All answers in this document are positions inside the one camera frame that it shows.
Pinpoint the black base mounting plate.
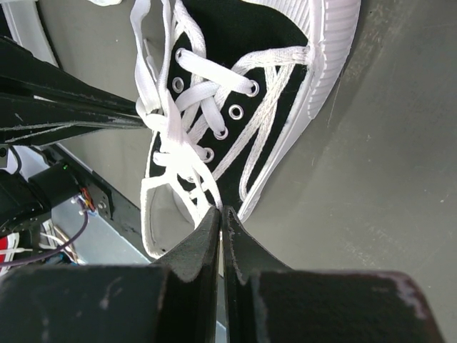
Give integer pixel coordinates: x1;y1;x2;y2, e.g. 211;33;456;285
44;144;154;262

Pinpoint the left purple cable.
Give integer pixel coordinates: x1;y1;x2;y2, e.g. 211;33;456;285
0;210;90;269

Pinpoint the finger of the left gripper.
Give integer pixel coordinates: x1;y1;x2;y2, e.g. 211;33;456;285
1;36;136;115
1;91;146;146

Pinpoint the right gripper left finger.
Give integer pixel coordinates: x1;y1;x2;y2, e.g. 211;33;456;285
1;208;220;342

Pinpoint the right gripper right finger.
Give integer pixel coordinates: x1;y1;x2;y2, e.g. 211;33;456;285
221;207;443;342

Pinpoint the black white sneaker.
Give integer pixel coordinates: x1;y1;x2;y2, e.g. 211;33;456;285
1;1;131;76
130;1;361;259

